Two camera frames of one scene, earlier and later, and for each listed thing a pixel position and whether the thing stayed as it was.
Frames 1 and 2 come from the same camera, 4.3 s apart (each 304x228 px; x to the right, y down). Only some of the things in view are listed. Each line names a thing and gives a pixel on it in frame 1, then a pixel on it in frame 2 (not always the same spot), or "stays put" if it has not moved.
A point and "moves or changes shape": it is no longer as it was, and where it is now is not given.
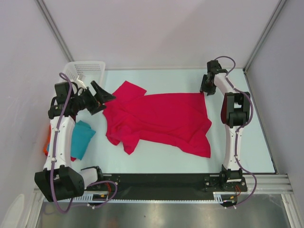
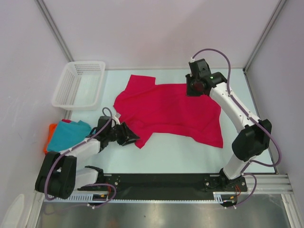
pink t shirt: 179,120 moves or changes shape
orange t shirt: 45,151 stays put
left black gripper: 101,95 -> 128,137
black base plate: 169,185 stays put
